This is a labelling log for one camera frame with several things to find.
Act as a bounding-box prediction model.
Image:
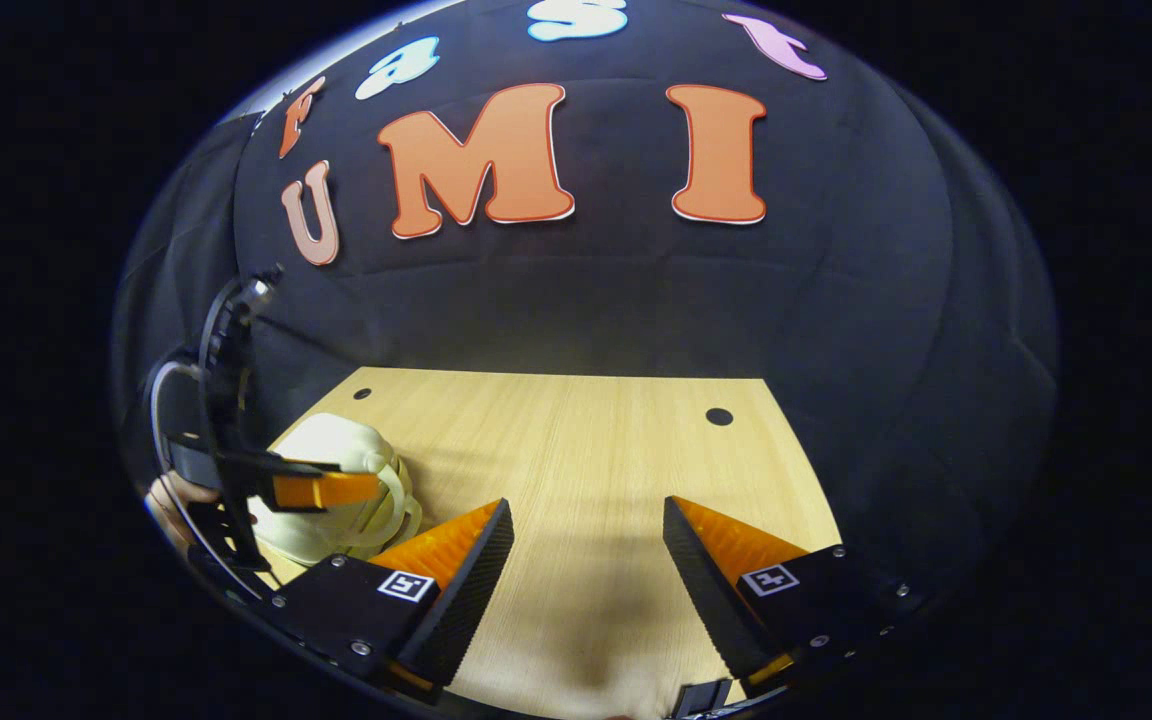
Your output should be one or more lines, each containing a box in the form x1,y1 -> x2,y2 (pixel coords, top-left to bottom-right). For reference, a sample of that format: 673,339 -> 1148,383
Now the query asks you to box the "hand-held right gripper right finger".
662,496 -> 929,693

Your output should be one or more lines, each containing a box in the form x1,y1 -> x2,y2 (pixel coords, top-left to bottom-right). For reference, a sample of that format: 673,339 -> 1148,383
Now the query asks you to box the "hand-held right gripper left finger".
266,498 -> 516,709

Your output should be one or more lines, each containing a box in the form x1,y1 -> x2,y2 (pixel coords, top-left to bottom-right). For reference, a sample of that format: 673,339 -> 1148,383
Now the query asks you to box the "cream yellow small suitcase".
248,412 -> 425,567

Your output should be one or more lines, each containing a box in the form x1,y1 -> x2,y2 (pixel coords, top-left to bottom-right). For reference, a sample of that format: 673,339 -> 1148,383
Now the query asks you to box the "black backdrop cloth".
111,0 -> 1057,601

